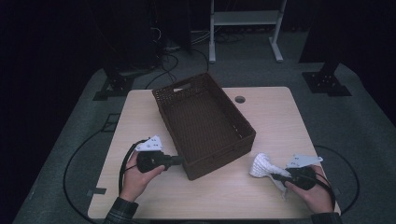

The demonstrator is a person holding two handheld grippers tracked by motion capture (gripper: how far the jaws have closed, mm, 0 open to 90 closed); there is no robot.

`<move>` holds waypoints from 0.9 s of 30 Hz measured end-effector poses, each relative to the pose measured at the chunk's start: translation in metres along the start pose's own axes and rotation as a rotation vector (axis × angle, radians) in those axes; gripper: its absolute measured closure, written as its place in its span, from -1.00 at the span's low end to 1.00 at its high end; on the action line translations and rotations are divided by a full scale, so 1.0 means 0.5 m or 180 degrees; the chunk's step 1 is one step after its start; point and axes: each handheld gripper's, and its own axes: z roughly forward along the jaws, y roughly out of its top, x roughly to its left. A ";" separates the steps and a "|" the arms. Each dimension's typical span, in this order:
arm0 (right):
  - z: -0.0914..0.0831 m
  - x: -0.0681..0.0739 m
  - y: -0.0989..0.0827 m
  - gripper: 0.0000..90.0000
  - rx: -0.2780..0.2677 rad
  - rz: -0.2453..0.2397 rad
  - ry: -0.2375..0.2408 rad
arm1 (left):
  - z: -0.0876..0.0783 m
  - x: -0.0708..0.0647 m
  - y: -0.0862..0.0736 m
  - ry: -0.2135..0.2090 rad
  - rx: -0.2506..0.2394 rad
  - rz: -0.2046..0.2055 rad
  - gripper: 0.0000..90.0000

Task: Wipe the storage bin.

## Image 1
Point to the grey tape strip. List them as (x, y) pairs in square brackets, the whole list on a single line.
[(336, 190), (97, 191)]

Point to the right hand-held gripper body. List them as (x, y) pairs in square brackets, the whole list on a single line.
[(303, 179)]

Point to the brown wicker basket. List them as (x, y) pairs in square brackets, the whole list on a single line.
[(205, 124)]

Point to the black tape square outline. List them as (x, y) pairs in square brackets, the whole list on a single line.
[(106, 123)]

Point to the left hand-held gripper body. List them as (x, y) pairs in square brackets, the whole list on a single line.
[(151, 161)]

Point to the white metal stand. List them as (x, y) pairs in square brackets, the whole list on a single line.
[(246, 17)]

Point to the person's left hand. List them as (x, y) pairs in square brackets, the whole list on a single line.
[(137, 180)]

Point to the person's right hand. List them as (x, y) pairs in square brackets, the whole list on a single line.
[(317, 196)]

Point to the black stand base with bolts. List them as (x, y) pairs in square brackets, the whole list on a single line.
[(327, 84)]

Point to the black stand base with struts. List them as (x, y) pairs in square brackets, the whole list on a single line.
[(115, 85)]

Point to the white knitted cloth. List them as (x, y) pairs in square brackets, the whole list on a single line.
[(263, 165)]

